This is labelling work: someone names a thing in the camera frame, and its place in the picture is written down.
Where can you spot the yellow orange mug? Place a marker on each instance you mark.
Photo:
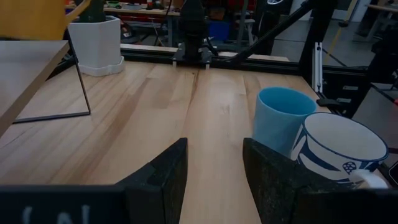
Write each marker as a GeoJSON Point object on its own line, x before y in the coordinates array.
{"type": "Point", "coordinates": [31, 18]}

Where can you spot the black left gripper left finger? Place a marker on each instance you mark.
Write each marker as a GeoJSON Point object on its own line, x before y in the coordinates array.
{"type": "Point", "coordinates": [164, 186]}

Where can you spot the blue white leaf pattern mug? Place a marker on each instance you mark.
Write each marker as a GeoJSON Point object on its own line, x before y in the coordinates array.
{"type": "Point", "coordinates": [339, 137]}

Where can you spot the light blue faceted mug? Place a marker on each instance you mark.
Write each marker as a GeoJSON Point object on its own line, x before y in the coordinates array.
{"type": "Point", "coordinates": [273, 124]}

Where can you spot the white hexagonal plant pot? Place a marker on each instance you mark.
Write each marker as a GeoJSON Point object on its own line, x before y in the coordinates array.
{"type": "Point", "coordinates": [96, 46]}

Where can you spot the green cactus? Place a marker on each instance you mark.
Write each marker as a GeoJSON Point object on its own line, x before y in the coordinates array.
{"type": "Point", "coordinates": [91, 11]}

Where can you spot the blue storage bin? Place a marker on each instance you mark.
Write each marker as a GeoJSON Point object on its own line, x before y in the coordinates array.
{"type": "Point", "coordinates": [219, 30]}

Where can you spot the wooden shelf black metal legs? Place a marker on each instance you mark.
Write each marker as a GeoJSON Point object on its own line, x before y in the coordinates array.
{"type": "Point", "coordinates": [28, 62]}

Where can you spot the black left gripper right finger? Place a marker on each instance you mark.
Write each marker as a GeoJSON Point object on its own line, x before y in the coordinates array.
{"type": "Point", "coordinates": [273, 193]}

